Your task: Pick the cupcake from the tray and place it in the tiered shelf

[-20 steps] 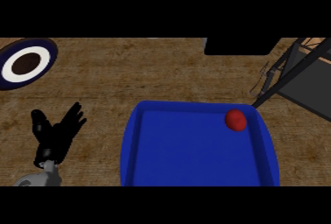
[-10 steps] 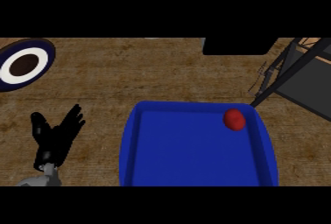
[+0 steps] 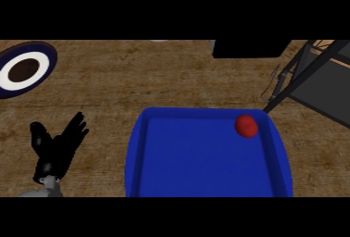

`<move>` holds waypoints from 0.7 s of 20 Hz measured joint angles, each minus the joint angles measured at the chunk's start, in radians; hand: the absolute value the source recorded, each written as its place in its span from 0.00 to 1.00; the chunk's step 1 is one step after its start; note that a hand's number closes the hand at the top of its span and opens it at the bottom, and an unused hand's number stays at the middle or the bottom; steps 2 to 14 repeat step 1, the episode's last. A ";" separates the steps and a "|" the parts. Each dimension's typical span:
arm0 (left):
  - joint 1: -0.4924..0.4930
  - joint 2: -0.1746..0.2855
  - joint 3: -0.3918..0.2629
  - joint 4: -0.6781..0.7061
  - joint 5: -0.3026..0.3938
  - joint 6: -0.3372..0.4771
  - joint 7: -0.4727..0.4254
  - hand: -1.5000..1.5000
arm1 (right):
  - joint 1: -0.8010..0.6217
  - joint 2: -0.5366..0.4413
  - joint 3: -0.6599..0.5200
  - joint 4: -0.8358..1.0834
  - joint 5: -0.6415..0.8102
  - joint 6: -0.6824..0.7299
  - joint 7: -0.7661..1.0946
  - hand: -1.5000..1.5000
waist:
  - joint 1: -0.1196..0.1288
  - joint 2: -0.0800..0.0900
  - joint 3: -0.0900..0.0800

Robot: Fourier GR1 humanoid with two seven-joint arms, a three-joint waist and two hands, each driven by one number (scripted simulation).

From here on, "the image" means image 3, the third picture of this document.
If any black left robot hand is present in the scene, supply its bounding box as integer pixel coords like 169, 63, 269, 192
28, 111, 90, 183

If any blue tray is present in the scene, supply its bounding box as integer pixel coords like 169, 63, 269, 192
124, 106, 294, 198

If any red cupcake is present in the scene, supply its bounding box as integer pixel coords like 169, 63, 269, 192
234, 114, 260, 139

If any black tiered shelf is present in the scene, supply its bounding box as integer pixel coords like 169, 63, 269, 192
260, 39, 350, 129

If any dark blue white plate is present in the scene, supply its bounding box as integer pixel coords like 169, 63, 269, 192
0, 41, 59, 100

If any black box appliance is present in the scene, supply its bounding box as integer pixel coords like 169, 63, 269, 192
210, 39, 293, 59

